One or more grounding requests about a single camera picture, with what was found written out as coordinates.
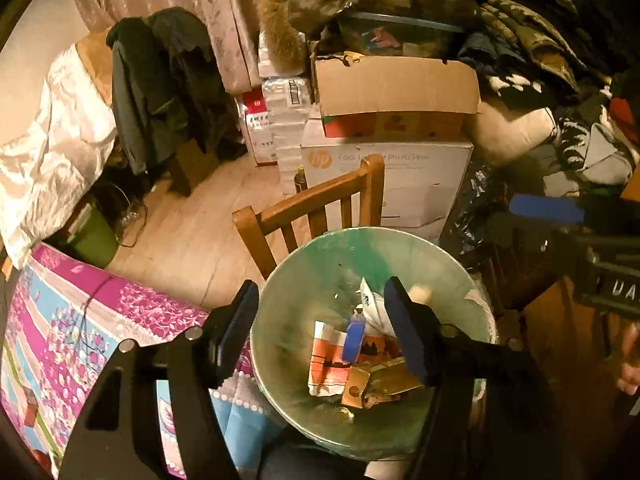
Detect red carton box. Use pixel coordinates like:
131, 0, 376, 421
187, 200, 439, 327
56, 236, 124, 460
360, 332, 403, 363

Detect blue-rimmed clear container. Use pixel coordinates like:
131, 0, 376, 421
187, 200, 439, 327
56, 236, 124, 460
337, 10, 466, 58

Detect slat-back wooden chair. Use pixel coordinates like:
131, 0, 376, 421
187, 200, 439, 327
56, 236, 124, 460
231, 154, 386, 281

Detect beige cushion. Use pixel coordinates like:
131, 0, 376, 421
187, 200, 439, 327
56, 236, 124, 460
470, 100, 558, 153

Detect printed blanket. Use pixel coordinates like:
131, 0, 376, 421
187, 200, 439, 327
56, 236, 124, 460
0, 242, 291, 480

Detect dark jackets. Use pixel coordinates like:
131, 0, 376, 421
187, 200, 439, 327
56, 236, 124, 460
106, 6, 238, 176

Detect black plastic bag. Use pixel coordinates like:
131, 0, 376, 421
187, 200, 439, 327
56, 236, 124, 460
440, 160, 526, 271

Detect fur-hooded coat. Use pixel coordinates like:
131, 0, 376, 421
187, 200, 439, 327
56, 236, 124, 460
257, 0, 308, 77

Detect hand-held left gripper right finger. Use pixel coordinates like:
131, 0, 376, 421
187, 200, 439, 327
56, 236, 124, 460
383, 276, 583, 480

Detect green plastic container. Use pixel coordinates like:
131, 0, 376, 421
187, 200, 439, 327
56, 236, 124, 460
65, 200, 118, 268

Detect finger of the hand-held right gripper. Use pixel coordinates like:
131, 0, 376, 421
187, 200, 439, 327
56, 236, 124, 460
507, 192, 616, 241

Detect red white wrapper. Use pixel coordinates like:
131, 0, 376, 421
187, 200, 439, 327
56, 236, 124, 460
307, 320, 361, 398

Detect large white carton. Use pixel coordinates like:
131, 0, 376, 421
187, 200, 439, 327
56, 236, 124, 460
300, 105, 475, 241

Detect white satin cloth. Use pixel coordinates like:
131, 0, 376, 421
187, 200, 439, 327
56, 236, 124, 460
0, 42, 118, 271

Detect open cardboard box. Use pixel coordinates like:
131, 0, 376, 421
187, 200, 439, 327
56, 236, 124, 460
311, 52, 482, 140

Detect pile of clothes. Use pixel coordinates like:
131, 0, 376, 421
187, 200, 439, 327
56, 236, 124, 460
450, 0, 640, 201

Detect stack of water bottle packs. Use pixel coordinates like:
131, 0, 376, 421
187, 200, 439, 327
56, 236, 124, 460
257, 45, 313, 196

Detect red and white box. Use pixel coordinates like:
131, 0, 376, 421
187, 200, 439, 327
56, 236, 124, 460
241, 91, 277, 167

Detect person's right hand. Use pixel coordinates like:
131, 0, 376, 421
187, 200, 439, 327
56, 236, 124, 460
617, 322, 640, 396

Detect green trash bin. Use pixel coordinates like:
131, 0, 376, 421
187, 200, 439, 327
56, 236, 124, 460
250, 226, 493, 461

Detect brown gold carton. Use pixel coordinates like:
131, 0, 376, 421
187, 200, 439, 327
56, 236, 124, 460
342, 355, 423, 411

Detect white crumpled paper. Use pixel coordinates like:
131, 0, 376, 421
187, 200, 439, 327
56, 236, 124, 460
357, 277, 396, 333

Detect tan wooden board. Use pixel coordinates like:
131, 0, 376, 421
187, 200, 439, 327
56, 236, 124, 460
75, 32, 117, 106

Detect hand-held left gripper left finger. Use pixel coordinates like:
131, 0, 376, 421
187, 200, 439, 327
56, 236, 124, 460
57, 279, 261, 480

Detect pink patterned curtain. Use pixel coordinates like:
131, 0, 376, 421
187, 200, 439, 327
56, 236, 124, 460
70, 0, 286, 95

